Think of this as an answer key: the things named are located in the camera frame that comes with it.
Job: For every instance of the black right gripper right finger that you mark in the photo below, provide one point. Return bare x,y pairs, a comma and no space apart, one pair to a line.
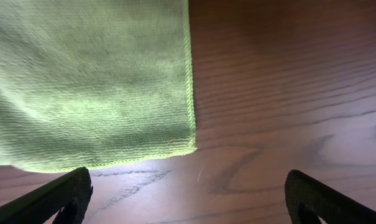
310,201

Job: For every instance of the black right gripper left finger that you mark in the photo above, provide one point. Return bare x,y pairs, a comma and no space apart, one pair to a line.
65,198

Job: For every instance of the light green cloth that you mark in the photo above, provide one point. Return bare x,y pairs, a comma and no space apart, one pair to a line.
94,83

